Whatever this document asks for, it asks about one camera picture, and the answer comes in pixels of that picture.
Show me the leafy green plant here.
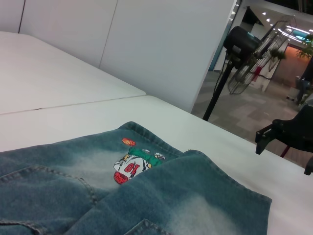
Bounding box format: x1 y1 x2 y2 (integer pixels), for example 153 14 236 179
295 34 313 59

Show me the hanging potted plant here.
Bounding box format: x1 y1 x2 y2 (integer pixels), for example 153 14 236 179
268 47 287 73

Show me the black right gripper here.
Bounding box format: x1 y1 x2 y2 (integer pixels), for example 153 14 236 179
255 104 313 176

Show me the blue denim shorts basketball print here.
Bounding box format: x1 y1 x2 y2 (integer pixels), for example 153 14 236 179
0 121 272 235

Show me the black standing fan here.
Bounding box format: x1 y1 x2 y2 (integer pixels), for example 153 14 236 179
202 14 298 122

